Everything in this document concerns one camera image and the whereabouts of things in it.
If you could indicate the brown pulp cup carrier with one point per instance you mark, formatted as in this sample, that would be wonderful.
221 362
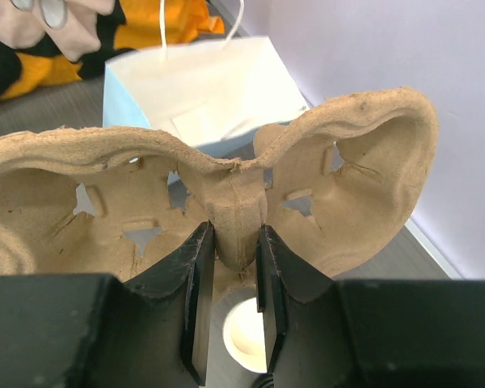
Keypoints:
337 184

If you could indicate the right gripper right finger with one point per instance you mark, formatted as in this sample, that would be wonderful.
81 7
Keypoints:
292 296

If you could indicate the white blue paper bag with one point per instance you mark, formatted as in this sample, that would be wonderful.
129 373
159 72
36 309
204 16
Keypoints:
212 95

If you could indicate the orange printed shirt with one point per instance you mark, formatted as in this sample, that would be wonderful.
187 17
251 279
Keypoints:
49 43

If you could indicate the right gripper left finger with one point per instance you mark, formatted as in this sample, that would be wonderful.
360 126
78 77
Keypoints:
169 338

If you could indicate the stack of paper cups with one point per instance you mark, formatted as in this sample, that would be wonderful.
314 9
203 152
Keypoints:
243 336

